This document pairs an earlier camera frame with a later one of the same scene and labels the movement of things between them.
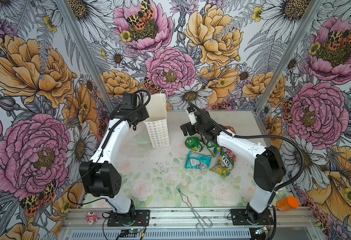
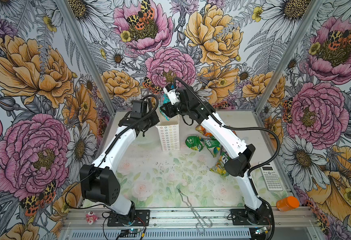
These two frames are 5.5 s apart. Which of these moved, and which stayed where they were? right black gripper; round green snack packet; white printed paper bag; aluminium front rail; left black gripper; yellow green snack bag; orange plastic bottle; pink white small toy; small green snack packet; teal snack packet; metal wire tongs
Moved: left black gripper; teal snack packet; right black gripper; white printed paper bag
Stayed: small green snack packet; yellow green snack bag; aluminium front rail; round green snack packet; metal wire tongs; pink white small toy; orange plastic bottle
